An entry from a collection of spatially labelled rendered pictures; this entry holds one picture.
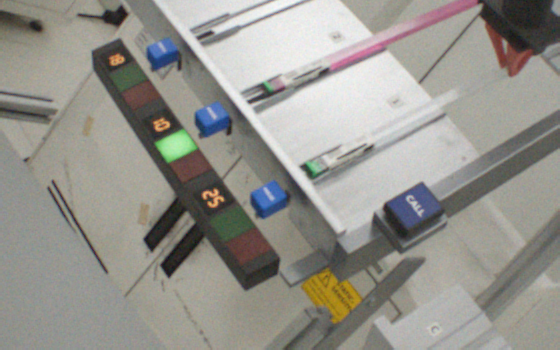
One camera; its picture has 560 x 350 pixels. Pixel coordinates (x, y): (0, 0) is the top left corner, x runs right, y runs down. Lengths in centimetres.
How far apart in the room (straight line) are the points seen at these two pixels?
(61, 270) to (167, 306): 67
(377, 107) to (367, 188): 11
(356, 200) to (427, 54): 218
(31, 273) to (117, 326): 9
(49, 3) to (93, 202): 109
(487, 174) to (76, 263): 45
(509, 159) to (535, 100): 193
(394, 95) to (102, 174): 66
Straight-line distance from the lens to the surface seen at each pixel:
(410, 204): 94
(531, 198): 295
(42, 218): 89
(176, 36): 110
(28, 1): 257
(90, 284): 86
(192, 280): 147
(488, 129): 302
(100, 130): 162
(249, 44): 111
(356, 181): 100
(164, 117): 105
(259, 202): 97
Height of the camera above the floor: 107
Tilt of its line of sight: 21 degrees down
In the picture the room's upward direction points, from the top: 41 degrees clockwise
